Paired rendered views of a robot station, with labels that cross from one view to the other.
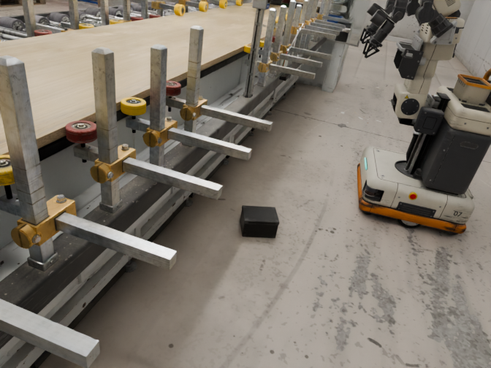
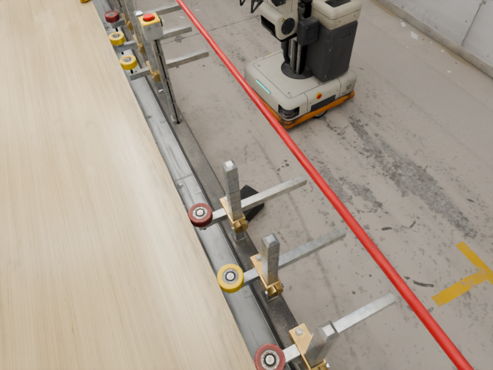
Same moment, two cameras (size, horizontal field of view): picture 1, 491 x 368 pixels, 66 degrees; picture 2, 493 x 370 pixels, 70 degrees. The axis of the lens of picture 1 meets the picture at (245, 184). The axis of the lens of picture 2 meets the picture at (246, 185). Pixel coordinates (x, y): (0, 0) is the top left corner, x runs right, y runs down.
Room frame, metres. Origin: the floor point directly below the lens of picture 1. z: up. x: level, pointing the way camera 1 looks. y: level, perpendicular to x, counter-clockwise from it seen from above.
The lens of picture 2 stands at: (0.80, 0.59, 1.89)
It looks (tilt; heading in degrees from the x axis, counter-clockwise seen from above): 53 degrees down; 324
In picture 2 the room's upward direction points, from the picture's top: 4 degrees counter-clockwise
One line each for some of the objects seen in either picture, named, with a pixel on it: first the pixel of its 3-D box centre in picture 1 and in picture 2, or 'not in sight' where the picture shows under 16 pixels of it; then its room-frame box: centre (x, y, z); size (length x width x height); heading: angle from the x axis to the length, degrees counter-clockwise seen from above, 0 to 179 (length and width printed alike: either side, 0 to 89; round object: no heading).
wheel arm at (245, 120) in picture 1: (216, 113); (253, 201); (1.36, 0.15, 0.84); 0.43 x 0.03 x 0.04; 76
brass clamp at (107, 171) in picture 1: (114, 163); (308, 352); (0.88, 0.36, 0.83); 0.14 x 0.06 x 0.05; 166
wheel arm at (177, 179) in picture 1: (145, 170); (330, 331); (0.87, 0.27, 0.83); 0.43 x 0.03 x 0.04; 76
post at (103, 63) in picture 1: (107, 144); (315, 354); (0.86, 0.37, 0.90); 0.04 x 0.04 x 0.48; 76
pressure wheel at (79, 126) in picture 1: (82, 143); (269, 363); (0.92, 0.46, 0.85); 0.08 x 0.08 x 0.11
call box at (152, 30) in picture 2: (261, 1); (151, 28); (2.06, 0.07, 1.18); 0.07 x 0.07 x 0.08; 76
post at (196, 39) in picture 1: (192, 95); (235, 209); (1.34, 0.24, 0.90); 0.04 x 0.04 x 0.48; 76
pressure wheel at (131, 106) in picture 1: (134, 116); (231, 283); (1.16, 0.40, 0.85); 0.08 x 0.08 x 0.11
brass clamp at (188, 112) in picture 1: (193, 109); (233, 213); (1.36, 0.24, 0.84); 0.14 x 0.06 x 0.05; 166
